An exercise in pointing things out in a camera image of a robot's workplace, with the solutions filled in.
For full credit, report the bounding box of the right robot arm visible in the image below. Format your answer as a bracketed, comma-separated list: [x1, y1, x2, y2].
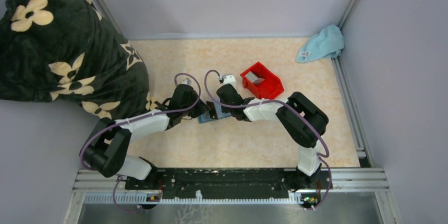
[216, 84, 329, 188]

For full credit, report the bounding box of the black VIP credit card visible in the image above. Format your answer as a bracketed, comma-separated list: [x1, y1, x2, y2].
[206, 101, 218, 120]

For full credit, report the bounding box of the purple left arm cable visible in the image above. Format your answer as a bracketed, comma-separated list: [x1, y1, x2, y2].
[79, 72, 202, 213]

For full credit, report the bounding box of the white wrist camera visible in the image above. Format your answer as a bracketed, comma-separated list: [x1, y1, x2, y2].
[180, 78, 192, 86]
[222, 74, 236, 89]

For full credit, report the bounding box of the teal card holder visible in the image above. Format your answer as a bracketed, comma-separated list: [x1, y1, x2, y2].
[198, 101, 231, 124]

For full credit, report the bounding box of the light blue cloth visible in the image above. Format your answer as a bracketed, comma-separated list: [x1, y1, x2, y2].
[296, 24, 345, 63]

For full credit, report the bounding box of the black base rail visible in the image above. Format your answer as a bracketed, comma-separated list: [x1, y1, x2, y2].
[125, 167, 333, 207]

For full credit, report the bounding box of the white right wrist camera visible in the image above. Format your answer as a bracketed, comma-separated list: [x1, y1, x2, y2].
[222, 74, 236, 89]

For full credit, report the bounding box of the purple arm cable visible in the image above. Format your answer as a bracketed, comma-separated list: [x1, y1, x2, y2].
[204, 70, 333, 211]
[79, 72, 202, 213]

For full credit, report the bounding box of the black floral blanket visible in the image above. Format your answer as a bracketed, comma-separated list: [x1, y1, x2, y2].
[1, 0, 156, 119]

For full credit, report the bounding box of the red plastic bin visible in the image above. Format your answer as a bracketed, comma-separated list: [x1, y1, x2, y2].
[240, 61, 284, 99]

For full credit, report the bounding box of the silver credit cards stack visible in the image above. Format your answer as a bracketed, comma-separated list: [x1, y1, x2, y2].
[245, 71, 265, 85]

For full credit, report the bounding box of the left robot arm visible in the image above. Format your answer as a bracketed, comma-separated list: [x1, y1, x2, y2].
[80, 83, 209, 189]

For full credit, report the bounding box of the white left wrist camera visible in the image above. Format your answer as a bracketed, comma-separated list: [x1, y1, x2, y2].
[180, 78, 192, 86]

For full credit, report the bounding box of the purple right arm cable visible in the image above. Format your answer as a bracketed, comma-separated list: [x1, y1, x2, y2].
[204, 70, 333, 211]

